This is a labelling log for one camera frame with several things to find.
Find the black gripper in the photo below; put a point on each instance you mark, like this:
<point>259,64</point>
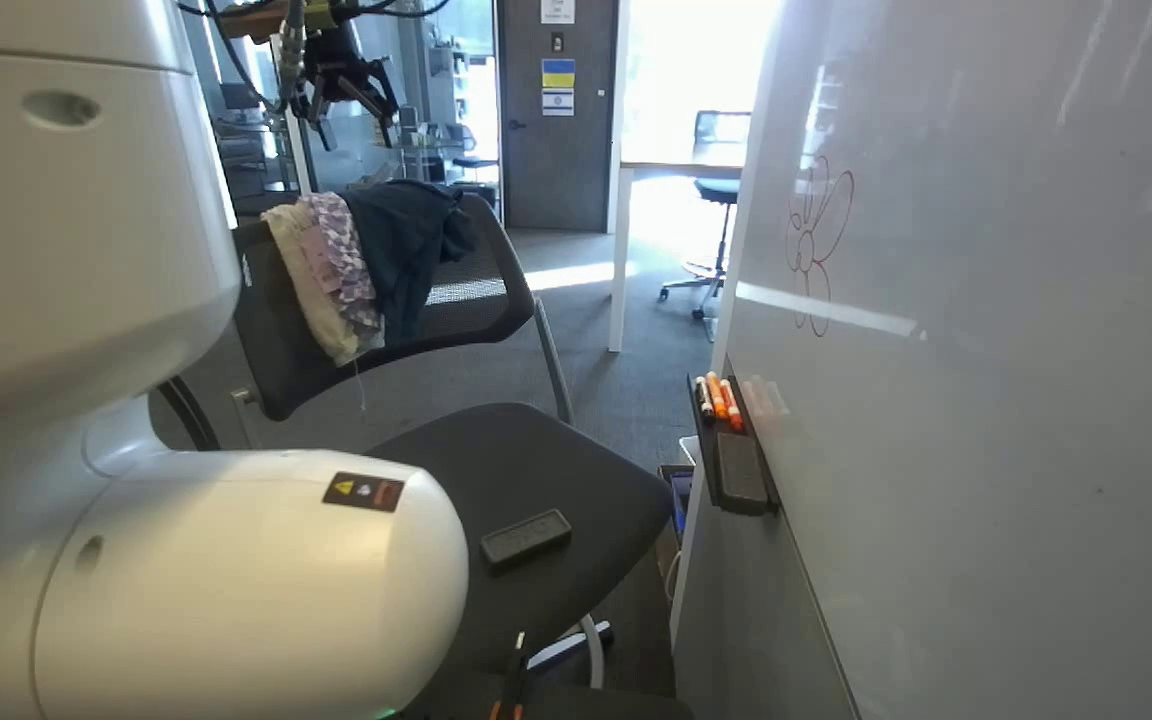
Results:
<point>337,52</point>

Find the dark navy clothing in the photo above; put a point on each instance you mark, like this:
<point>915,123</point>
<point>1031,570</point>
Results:
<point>410,240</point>

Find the cream towel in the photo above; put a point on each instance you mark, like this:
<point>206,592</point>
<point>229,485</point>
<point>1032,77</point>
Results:
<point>302,284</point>

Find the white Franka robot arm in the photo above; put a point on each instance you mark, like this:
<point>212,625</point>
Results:
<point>137,585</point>

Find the black office chair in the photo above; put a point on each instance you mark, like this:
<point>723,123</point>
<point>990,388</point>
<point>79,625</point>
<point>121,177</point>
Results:
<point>719,184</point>

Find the grey black chair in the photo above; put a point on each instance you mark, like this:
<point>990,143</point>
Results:
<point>563,466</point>

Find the blue yellow poster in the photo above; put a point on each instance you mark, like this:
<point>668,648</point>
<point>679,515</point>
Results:
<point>556,90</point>

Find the white paper sign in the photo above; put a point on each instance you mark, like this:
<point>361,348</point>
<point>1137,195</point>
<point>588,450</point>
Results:
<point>556,8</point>

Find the dark grey door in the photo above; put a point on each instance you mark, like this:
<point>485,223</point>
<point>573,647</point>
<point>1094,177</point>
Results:
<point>583,161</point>

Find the white table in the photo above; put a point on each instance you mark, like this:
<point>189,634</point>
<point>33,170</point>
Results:
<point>618,254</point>

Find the black rectangular eraser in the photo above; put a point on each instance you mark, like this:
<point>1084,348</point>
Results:
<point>527,536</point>

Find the blue white box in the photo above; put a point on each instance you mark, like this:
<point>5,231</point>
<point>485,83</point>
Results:
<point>679,485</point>

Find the whiteboard partition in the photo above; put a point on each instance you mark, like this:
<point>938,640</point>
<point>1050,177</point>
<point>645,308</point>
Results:
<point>978,403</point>

